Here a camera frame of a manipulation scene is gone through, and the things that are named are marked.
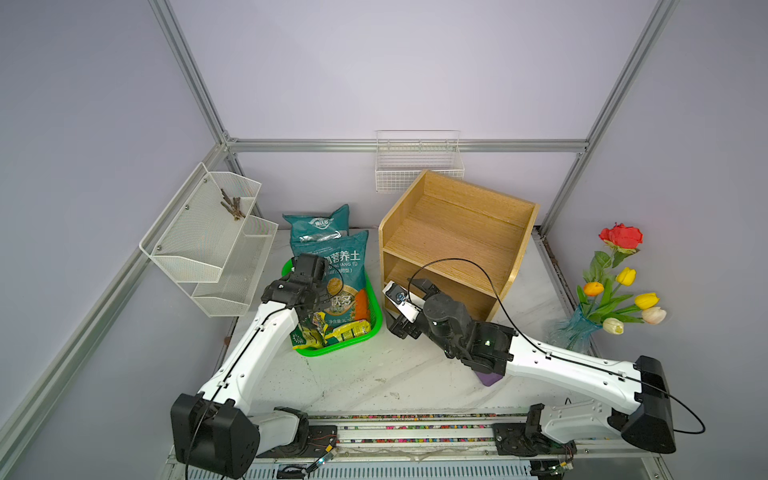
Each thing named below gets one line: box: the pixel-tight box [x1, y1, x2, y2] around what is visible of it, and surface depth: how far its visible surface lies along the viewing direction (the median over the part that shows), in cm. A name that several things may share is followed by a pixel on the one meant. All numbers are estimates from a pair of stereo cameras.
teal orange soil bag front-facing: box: [292, 231, 370, 325], surface depth 88 cm
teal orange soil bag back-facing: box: [282, 204, 350, 244], surface depth 95 cm
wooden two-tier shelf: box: [378, 169, 540, 322], surface depth 78 cm
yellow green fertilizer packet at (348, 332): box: [324, 320, 371, 346], surface depth 86 cm
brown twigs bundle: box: [220, 188, 246, 221], surface depth 86 cm
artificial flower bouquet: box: [576, 223, 667, 335], surface depth 72 cm
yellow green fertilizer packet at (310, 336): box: [290, 311, 328, 350], surface depth 82 cm
